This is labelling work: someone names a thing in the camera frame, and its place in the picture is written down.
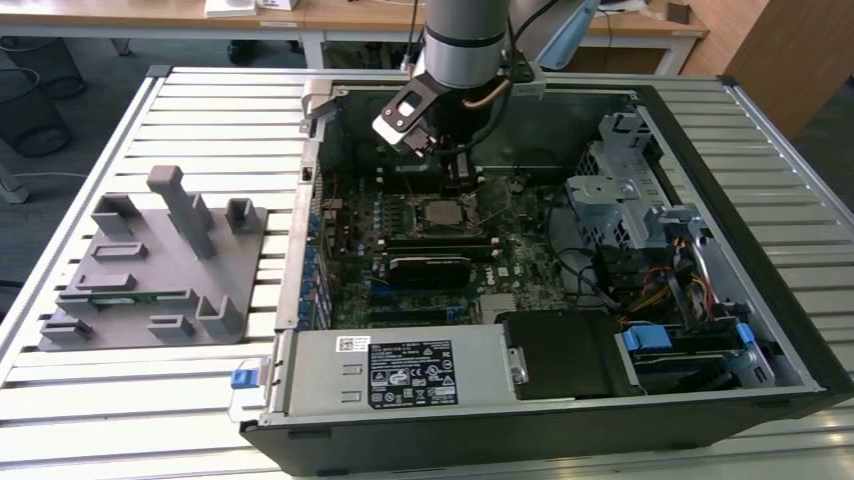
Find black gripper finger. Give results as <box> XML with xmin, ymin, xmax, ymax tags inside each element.
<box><xmin>457</xmin><ymin>152</ymin><xmax>483</xmax><ymax>197</ymax></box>
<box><xmin>436</xmin><ymin>149</ymin><xmax>461</xmax><ymax>199</ymax></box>

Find silver CPU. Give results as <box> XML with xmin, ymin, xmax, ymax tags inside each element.
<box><xmin>424</xmin><ymin>199</ymin><xmax>467</xmax><ymax>227</ymax></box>

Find metal socket cover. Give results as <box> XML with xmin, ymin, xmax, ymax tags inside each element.
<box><xmin>465</xmin><ymin>174</ymin><xmax>520</xmax><ymax>230</ymax></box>

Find CPU socket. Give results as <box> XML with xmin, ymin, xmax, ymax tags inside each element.
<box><xmin>412</xmin><ymin>193</ymin><xmax>481</xmax><ymax>237</ymax></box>

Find black graphics card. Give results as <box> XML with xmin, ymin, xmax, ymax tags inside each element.
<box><xmin>384</xmin><ymin>254</ymin><xmax>473</xmax><ymax>292</ymax></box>

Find silver drive cage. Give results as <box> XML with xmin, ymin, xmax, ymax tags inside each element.
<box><xmin>561</xmin><ymin>110</ymin><xmax>676</xmax><ymax>251</ymax></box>

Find green motherboard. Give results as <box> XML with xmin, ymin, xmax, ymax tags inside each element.
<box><xmin>317</xmin><ymin>168</ymin><xmax>572</xmax><ymax>332</ymax></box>

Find silver chipset heatsink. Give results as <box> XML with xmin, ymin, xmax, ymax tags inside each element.
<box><xmin>477</xmin><ymin>293</ymin><xmax>520</xmax><ymax>322</ymax></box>

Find black expansion slot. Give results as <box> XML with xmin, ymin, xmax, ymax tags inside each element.
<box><xmin>368</xmin><ymin>309</ymin><xmax>449</xmax><ymax>325</ymax></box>

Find black plastic shroud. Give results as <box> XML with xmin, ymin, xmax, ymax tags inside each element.
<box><xmin>497</xmin><ymin>308</ymin><xmax>647</xmax><ymax>402</ymax></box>

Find blue disk carrier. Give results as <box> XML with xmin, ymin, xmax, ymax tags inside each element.
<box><xmin>617</xmin><ymin>323</ymin><xmax>674</xmax><ymax>357</ymax></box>
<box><xmin>731</xmin><ymin>321</ymin><xmax>758</xmax><ymax>352</ymax></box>

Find silver power supply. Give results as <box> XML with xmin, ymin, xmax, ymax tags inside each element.
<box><xmin>263</xmin><ymin>323</ymin><xmax>532</xmax><ymax>417</ymax></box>

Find wooden desk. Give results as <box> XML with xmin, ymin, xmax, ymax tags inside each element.
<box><xmin>0</xmin><ymin>0</ymin><xmax>710</xmax><ymax>76</ymax></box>

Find grey parts rack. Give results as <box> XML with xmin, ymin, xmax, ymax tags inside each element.
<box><xmin>36</xmin><ymin>164</ymin><xmax>272</xmax><ymax>354</ymax></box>

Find wooden cabinet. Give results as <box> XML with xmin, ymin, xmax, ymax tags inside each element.
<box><xmin>679</xmin><ymin>0</ymin><xmax>854</xmax><ymax>141</ymax></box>

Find green RAM stick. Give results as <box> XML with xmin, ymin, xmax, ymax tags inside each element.
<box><xmin>84</xmin><ymin>291</ymin><xmax>166</xmax><ymax>307</ymax></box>

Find black open PC case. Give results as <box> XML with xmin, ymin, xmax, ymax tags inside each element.
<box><xmin>229</xmin><ymin>74</ymin><xmax>854</xmax><ymax>479</ymax></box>

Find black mesh bin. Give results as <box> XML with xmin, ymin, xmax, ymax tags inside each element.
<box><xmin>0</xmin><ymin>67</ymin><xmax>72</xmax><ymax>159</ymax></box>
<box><xmin>0</xmin><ymin>37</ymin><xmax>88</xmax><ymax>101</ymax></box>

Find grey stand foot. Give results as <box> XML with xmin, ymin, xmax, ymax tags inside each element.
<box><xmin>0</xmin><ymin>159</ymin><xmax>32</xmax><ymax>205</ymax></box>

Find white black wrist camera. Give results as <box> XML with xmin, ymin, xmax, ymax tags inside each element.
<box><xmin>371</xmin><ymin>85</ymin><xmax>429</xmax><ymax>151</ymax></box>

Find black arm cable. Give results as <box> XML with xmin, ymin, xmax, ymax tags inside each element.
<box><xmin>463</xmin><ymin>0</ymin><xmax>561</xmax><ymax>151</ymax></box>

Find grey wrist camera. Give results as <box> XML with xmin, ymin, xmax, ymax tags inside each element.
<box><xmin>509</xmin><ymin>62</ymin><xmax>547</xmax><ymax>97</ymax></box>

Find yellow red power wires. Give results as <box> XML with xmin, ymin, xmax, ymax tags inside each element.
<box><xmin>619</xmin><ymin>267</ymin><xmax>715</xmax><ymax>321</ymax></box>

